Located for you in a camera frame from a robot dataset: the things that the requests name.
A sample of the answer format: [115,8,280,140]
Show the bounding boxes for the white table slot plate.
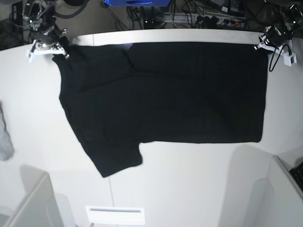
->
[86,206,145,225]

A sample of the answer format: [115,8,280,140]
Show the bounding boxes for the blue box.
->
[104,0,170,7]

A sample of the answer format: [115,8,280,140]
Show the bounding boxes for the white partition panel right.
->
[247,156,303,227]

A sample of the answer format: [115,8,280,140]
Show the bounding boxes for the grey cloth at edge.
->
[0,102,15,161]

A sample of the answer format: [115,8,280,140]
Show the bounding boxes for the black keyboard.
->
[290,163,303,190]

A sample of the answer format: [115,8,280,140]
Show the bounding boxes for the white partition panel left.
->
[0,165,76,227]

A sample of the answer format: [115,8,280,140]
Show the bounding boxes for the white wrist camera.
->
[26,46,43,63]
[282,52,297,67]

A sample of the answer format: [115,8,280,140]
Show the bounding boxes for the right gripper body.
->
[31,14,69,59]

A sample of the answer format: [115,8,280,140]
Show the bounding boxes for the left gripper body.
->
[254,22,294,55]

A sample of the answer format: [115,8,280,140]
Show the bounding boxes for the black T-shirt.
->
[53,42,268,177]

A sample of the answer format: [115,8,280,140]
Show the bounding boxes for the white partition panel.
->
[0,165,76,227]
[247,156,303,227]

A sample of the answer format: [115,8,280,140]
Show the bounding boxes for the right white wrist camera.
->
[26,46,43,63]

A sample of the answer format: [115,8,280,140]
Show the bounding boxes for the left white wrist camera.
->
[282,52,297,67]

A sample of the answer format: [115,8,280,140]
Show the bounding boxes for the white power strip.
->
[161,13,246,25]

